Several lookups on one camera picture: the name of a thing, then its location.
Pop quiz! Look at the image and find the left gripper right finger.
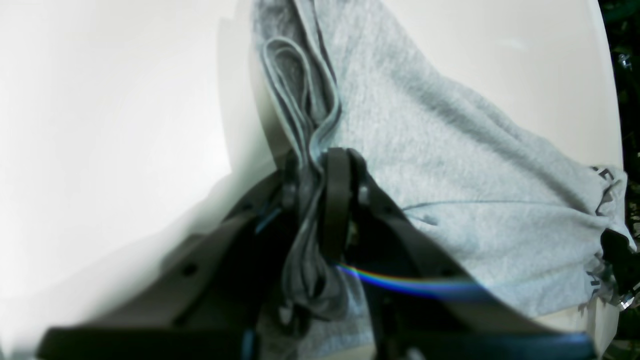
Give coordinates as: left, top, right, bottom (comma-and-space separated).
320, 147, 597, 360

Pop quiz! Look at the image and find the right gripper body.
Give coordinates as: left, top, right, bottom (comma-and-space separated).
598, 228, 640, 311

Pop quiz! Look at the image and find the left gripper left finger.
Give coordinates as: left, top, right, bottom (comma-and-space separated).
38, 155, 298, 360

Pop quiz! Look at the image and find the grey T-shirt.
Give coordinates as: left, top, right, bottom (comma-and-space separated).
250, 0, 638, 360

